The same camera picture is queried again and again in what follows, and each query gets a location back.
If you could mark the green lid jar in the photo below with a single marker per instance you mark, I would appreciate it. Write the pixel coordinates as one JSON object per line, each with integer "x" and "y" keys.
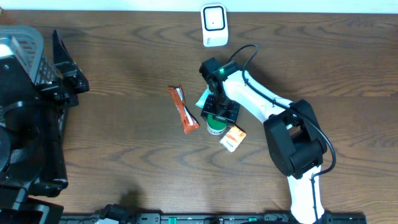
{"x": 215, "y": 127}

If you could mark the orange snack bar wrapper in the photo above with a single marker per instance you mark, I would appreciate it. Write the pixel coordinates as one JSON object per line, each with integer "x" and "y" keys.
{"x": 189, "y": 122}

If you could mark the grey plastic mesh basket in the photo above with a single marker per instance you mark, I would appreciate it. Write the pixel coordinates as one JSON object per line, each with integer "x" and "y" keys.
{"x": 34, "y": 59}

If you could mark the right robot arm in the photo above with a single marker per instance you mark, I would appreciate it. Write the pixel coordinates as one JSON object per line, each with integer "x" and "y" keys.
{"x": 294, "y": 139}

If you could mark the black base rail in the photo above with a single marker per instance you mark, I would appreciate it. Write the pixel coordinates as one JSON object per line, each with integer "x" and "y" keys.
{"x": 155, "y": 218}

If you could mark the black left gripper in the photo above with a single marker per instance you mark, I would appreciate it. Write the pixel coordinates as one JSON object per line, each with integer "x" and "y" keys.
{"x": 69, "y": 79}

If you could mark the teal tissue pack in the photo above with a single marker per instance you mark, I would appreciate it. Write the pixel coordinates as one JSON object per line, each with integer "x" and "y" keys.
{"x": 201, "y": 102}

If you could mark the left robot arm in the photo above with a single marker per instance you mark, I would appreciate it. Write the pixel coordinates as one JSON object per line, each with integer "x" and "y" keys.
{"x": 36, "y": 94}

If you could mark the small orange snack packet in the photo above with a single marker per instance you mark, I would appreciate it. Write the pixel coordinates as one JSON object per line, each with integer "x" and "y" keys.
{"x": 233, "y": 138}

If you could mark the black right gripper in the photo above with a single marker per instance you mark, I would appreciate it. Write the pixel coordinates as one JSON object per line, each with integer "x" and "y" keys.
{"x": 230, "y": 117}

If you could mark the white barcode scanner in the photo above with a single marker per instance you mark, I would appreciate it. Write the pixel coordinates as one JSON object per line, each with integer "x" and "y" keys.
{"x": 214, "y": 25}

